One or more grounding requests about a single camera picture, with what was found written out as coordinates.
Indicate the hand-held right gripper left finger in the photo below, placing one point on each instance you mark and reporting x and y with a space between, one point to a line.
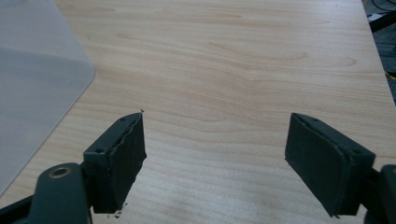
112 168

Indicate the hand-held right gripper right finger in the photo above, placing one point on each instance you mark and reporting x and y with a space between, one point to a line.
320 161

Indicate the clear plastic storage box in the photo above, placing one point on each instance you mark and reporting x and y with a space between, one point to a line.
31 93

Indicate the yellow black tape strip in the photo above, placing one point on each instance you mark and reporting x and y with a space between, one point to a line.
390 76

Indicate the black metal stand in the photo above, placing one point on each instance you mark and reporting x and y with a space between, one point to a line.
384 21

